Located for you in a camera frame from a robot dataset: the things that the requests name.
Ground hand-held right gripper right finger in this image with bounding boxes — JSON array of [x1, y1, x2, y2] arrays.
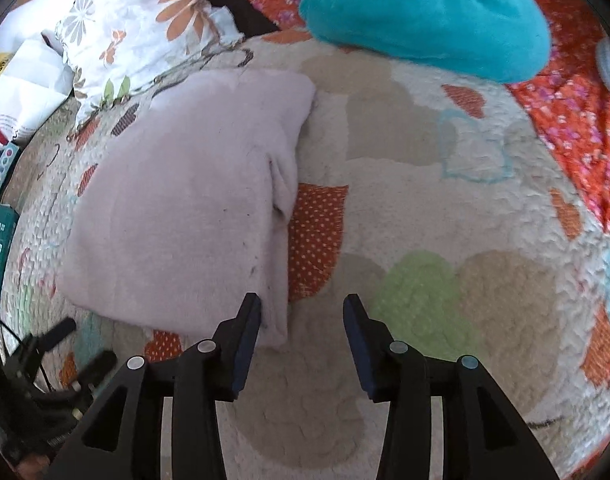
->
[[344, 294, 560, 480]]

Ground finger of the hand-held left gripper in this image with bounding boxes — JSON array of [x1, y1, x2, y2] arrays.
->
[[68, 349, 118, 392], [35, 316, 78, 356]]

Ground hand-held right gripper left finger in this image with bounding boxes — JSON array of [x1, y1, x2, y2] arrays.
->
[[48, 292, 262, 480]]

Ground pink floral knit sweater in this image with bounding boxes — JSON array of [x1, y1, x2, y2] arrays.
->
[[60, 69, 318, 348]]

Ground patchwork quilted bedspread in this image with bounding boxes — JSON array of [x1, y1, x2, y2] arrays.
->
[[0, 27, 610, 480]]

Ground white plastic bag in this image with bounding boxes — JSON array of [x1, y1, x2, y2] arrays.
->
[[0, 0, 86, 153]]

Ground orange floral bed sheet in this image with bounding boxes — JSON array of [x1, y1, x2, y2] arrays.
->
[[195, 0, 610, 236]]

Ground white floral pillow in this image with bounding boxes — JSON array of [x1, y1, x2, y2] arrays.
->
[[55, 0, 246, 128]]

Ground teal fleece cloth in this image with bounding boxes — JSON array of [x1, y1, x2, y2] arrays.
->
[[299, 0, 553, 85]]

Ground black cable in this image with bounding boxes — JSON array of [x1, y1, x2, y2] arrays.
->
[[0, 305, 53, 393]]

